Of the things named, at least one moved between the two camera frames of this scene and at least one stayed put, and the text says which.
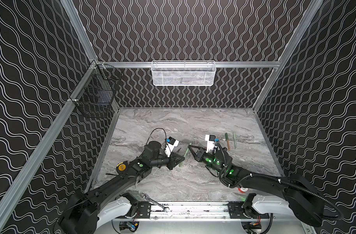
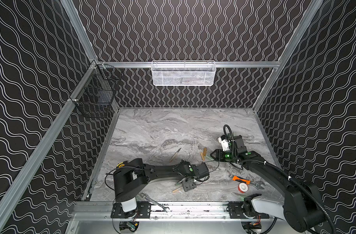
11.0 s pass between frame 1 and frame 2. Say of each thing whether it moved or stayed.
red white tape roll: stayed
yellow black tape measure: stayed
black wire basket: stayed
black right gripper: moved
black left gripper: moved
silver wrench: stayed
